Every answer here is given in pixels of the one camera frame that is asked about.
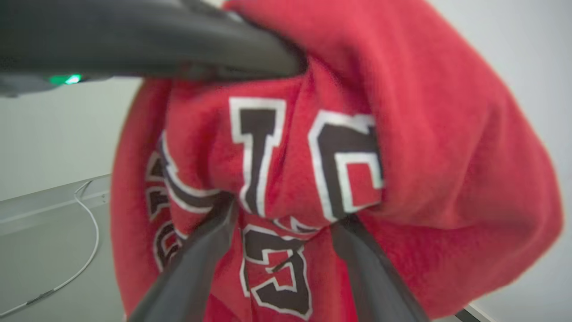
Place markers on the white wall baseboard trunking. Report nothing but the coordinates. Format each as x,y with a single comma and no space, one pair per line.
40,201

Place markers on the red jersey with black lettering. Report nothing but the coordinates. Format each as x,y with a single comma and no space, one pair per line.
447,156

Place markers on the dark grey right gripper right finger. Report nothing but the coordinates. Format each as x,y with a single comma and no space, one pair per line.
375,281

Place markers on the grey left gripper green band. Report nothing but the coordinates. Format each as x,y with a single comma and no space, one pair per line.
27,84

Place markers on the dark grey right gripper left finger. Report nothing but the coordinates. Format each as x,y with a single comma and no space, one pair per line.
192,268

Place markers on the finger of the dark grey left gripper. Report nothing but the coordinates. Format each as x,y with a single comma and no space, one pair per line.
232,74

